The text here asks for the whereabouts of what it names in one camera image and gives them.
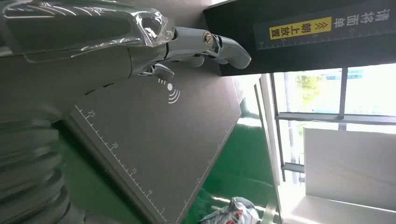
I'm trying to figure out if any grey poly mailer with QR code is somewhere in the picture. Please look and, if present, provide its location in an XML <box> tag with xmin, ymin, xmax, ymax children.
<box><xmin>198</xmin><ymin>196</ymin><xmax>262</xmax><ymax>224</ymax></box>

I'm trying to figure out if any black inbound scanner machine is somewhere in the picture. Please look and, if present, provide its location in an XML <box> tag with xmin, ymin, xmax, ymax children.
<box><xmin>62</xmin><ymin>0</ymin><xmax>396</xmax><ymax>224</ymax></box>

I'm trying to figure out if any green conveyor belt with aluminium rails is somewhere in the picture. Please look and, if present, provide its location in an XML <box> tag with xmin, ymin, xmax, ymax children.
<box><xmin>182</xmin><ymin>73</ymin><xmax>283</xmax><ymax>224</ymax></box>

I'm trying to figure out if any white panel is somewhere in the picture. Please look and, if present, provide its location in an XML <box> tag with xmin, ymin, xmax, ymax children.
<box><xmin>289</xmin><ymin>127</ymin><xmax>396</xmax><ymax>224</ymax></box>

